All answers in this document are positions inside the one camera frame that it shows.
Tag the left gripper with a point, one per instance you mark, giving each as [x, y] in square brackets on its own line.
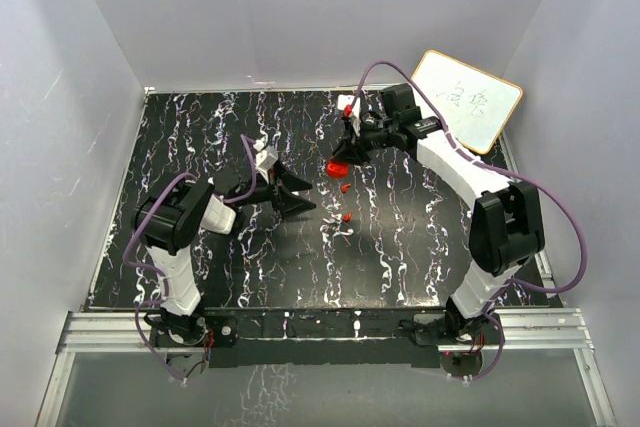
[288, 204]

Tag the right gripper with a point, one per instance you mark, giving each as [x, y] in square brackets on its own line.
[350, 153]

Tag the orange earbud charging case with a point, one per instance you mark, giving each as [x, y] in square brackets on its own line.
[337, 170]

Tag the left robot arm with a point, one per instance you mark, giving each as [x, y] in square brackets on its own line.
[168, 220]

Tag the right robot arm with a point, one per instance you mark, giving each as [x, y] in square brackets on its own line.
[506, 228]

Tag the small whiteboard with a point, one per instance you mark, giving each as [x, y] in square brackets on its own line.
[476, 105]

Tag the black base bar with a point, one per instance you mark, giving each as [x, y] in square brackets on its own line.
[341, 336]

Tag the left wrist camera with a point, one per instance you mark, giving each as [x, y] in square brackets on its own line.
[265, 156]

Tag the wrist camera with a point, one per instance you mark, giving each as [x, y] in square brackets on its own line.
[265, 156]
[349, 108]

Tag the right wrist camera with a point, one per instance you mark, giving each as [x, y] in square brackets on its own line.
[349, 108]

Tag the aluminium rail frame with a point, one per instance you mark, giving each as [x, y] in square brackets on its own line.
[405, 247]

